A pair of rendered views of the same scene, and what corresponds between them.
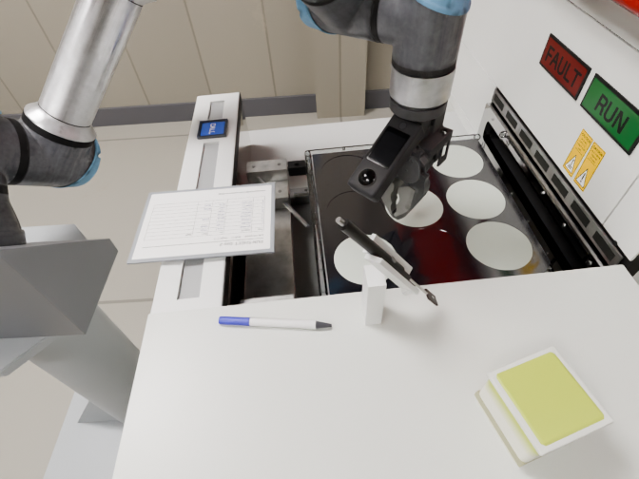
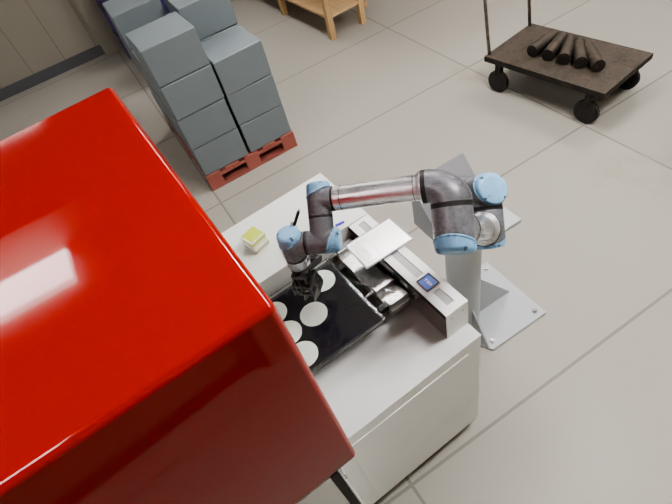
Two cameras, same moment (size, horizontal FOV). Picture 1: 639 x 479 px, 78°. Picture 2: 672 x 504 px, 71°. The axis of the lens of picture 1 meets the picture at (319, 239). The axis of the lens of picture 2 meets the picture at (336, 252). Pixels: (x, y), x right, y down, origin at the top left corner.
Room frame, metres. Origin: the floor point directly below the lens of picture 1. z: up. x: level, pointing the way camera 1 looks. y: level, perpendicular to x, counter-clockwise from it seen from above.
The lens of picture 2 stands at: (1.47, -0.35, 2.29)
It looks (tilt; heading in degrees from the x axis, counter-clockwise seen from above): 48 degrees down; 161
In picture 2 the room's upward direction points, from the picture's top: 18 degrees counter-clockwise
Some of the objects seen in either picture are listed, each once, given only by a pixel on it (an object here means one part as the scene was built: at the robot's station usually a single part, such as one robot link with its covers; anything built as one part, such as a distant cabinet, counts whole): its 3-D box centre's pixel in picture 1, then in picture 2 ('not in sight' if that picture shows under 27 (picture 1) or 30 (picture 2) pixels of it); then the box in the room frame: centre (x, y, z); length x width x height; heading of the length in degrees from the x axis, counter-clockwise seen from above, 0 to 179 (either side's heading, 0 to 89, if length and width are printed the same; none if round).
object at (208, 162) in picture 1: (216, 202); (404, 271); (0.55, 0.19, 0.89); 0.55 x 0.09 x 0.14; 2
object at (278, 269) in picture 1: (270, 239); (370, 277); (0.47, 0.09, 0.87); 0.36 x 0.08 x 0.03; 2
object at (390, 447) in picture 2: not in sight; (350, 349); (0.41, -0.07, 0.41); 0.96 x 0.64 x 0.82; 2
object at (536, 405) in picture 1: (534, 407); (255, 240); (0.11, -0.19, 1.00); 0.07 x 0.07 x 0.07; 17
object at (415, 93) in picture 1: (418, 81); (298, 260); (0.46, -0.14, 1.15); 0.08 x 0.08 x 0.05
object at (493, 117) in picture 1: (527, 189); not in sight; (0.51, -0.39, 0.89); 0.44 x 0.02 x 0.10; 2
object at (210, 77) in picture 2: not in sight; (202, 76); (-2.25, 0.30, 0.58); 1.20 x 0.77 x 1.15; 179
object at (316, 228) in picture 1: (314, 216); (354, 287); (0.49, 0.01, 0.90); 0.38 x 0.01 x 0.01; 2
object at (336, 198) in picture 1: (415, 205); (313, 315); (0.49, -0.18, 0.90); 0.34 x 0.34 x 0.01; 2
